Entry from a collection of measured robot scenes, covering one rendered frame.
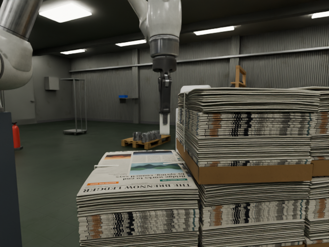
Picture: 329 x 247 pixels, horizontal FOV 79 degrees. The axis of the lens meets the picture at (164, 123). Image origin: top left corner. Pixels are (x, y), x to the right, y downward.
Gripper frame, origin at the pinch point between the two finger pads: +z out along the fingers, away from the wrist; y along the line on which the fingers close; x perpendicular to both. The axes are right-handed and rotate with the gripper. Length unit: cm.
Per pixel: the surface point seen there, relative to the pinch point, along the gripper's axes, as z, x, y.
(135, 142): 84, 20, 380
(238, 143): 2.9, -15.3, -19.5
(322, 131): 0.6, -39.2, -17.6
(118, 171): 13.3, 14.3, -5.5
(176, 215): 20.2, -0.6, -18.8
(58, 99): -18, 431, 1047
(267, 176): 10.8, -22.4, -20.4
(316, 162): 8.8, -37.3, -18.2
